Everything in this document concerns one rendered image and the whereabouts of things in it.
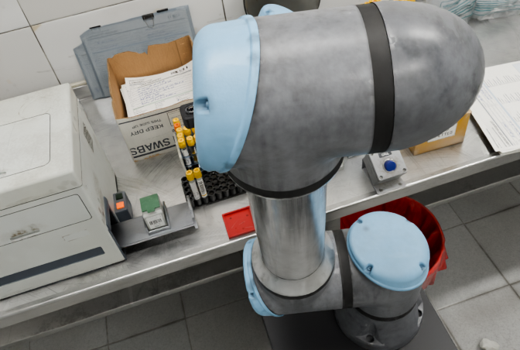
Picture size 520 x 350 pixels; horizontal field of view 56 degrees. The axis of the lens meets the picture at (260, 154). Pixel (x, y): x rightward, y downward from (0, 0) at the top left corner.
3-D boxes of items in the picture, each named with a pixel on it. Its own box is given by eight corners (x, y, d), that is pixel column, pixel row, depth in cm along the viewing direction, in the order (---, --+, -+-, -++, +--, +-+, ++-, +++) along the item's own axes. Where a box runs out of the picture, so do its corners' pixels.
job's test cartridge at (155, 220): (150, 233, 107) (141, 215, 102) (148, 216, 110) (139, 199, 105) (169, 227, 107) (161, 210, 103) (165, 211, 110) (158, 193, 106)
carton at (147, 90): (132, 163, 128) (113, 121, 117) (121, 98, 147) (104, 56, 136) (224, 136, 131) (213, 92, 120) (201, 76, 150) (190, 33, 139)
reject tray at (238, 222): (229, 239, 108) (228, 237, 107) (222, 216, 113) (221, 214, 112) (258, 230, 109) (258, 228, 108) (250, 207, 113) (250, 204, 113)
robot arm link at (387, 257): (430, 315, 75) (447, 274, 64) (341, 324, 75) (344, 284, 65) (409, 245, 83) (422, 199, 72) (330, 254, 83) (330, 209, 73)
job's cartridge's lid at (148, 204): (142, 216, 102) (141, 214, 102) (139, 199, 105) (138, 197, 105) (161, 210, 103) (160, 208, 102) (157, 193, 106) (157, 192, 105)
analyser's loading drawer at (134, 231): (106, 257, 106) (97, 243, 102) (104, 233, 111) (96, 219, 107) (198, 228, 109) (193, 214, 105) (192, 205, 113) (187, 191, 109)
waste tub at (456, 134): (412, 156, 118) (418, 126, 111) (388, 121, 127) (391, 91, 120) (464, 142, 119) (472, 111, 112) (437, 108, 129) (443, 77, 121)
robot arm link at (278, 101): (350, 318, 76) (405, 87, 30) (254, 328, 77) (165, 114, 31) (337, 245, 83) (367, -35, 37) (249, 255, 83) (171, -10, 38)
